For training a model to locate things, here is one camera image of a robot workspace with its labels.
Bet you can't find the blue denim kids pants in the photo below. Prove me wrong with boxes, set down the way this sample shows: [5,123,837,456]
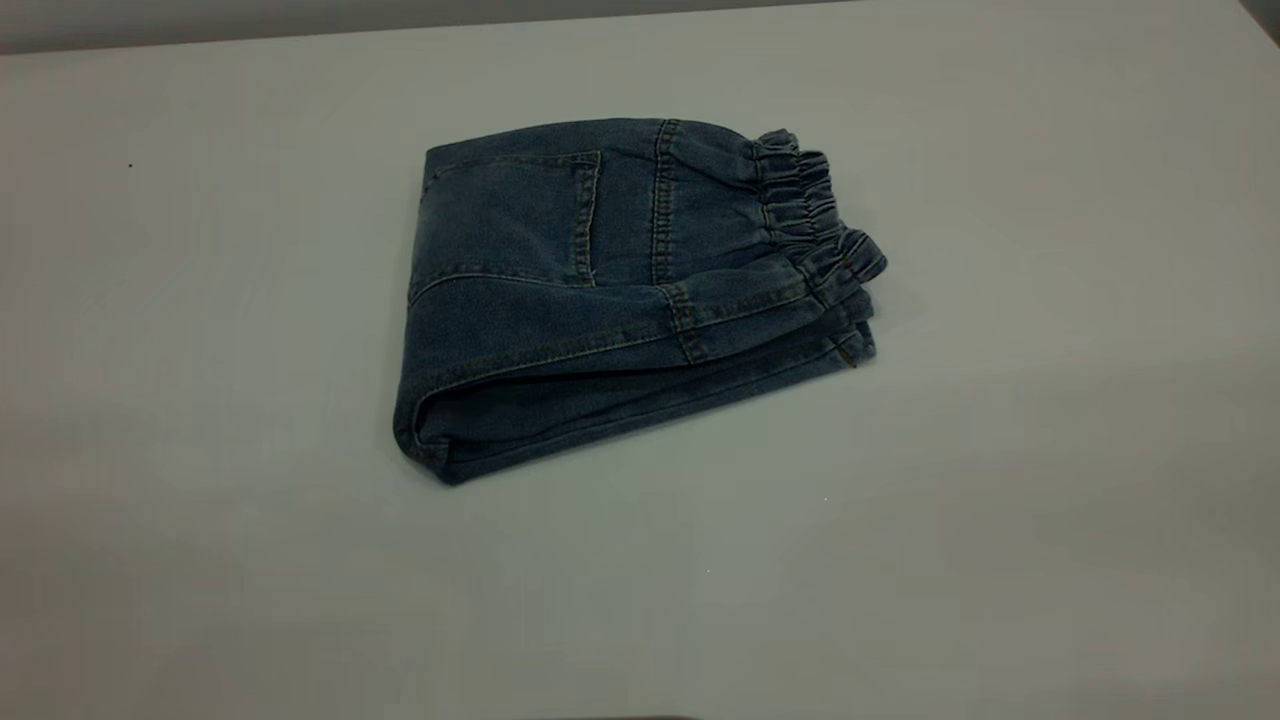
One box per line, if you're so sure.
[392,117,888,487]

